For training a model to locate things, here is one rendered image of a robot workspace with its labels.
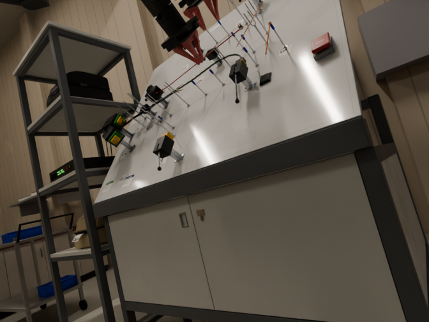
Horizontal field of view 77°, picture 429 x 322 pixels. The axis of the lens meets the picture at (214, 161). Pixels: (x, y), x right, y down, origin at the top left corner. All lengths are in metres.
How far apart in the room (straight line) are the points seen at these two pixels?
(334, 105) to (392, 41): 1.99
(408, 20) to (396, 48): 0.21
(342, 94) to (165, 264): 0.85
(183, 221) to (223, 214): 0.19
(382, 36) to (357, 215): 2.12
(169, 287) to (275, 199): 0.59
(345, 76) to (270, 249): 0.49
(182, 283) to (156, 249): 0.17
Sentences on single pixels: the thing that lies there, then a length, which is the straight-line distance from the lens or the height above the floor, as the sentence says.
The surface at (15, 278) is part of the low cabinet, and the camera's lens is 4.11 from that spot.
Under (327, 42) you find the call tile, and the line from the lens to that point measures 0.84.
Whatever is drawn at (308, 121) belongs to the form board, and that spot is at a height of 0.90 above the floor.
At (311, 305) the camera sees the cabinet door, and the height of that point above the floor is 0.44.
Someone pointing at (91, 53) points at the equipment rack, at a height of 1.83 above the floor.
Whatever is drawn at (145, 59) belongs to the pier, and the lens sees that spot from 3.98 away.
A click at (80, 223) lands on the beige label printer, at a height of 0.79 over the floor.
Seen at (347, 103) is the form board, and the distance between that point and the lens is 0.69.
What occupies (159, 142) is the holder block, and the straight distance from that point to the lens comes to 0.94.
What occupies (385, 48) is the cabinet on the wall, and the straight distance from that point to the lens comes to 2.65.
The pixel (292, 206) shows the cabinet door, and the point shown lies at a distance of 0.75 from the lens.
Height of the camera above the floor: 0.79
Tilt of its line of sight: 6 degrees up
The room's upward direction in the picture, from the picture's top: 14 degrees counter-clockwise
